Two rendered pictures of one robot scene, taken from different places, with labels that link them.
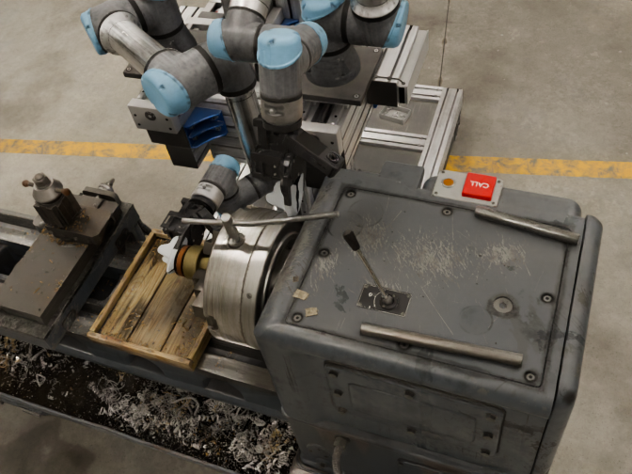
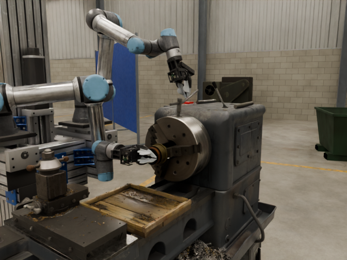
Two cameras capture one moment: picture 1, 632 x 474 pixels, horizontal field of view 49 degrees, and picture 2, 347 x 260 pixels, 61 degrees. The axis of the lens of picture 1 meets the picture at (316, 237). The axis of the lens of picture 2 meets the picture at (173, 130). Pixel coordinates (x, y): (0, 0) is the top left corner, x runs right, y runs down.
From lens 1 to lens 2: 198 cm
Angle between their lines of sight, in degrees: 79
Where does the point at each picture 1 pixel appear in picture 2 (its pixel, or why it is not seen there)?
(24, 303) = (106, 229)
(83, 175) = not seen: outside the picture
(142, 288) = (121, 213)
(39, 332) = (130, 240)
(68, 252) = (76, 211)
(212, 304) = (197, 135)
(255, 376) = (202, 195)
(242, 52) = (148, 45)
